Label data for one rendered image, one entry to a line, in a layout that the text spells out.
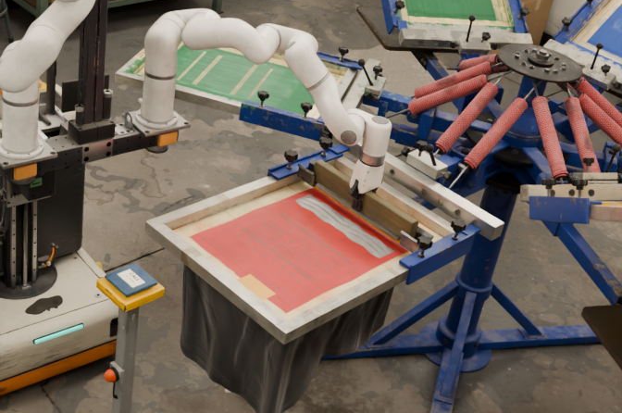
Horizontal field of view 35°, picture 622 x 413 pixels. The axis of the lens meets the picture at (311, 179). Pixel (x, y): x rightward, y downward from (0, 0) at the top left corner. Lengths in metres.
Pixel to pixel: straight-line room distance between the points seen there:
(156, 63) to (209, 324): 0.78
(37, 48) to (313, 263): 0.95
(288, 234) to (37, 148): 0.75
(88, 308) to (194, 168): 1.57
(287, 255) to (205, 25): 0.69
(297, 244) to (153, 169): 2.19
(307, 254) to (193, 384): 1.08
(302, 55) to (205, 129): 2.63
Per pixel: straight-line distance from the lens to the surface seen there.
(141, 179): 4.87
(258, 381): 2.85
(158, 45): 2.86
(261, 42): 2.77
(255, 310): 2.54
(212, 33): 2.82
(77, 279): 3.75
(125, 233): 4.48
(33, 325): 3.55
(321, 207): 3.04
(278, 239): 2.87
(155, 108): 2.96
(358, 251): 2.88
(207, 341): 2.96
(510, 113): 3.35
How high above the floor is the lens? 2.58
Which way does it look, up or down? 31 degrees down
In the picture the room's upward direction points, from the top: 10 degrees clockwise
